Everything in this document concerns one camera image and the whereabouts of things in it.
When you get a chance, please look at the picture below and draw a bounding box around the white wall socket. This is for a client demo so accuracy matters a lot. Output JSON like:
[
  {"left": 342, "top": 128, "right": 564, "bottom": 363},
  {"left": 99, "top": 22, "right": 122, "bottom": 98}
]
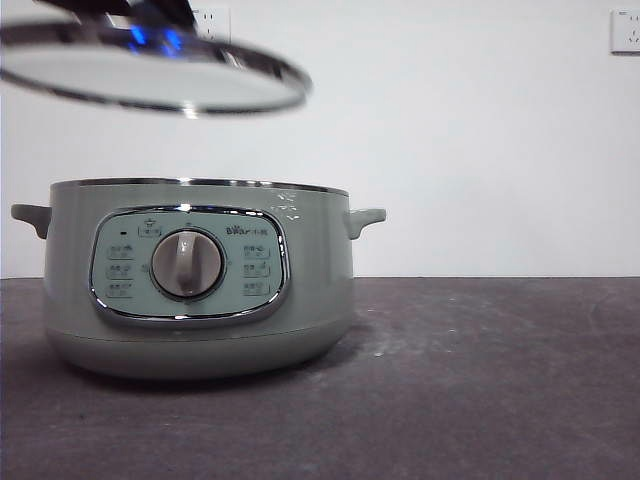
[
  {"left": 609, "top": 8, "right": 640, "bottom": 56},
  {"left": 192, "top": 6, "right": 233, "bottom": 42}
]

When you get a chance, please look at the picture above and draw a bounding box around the glass lid with green knob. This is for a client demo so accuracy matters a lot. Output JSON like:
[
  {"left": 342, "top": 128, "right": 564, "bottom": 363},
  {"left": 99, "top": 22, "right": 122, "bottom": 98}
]
[{"left": 0, "top": 3, "right": 314, "bottom": 119}]

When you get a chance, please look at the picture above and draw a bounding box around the pale green electric cooking pot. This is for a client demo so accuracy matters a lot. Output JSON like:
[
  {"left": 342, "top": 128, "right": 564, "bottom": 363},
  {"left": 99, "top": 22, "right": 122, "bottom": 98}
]
[{"left": 10, "top": 177, "right": 387, "bottom": 382}]

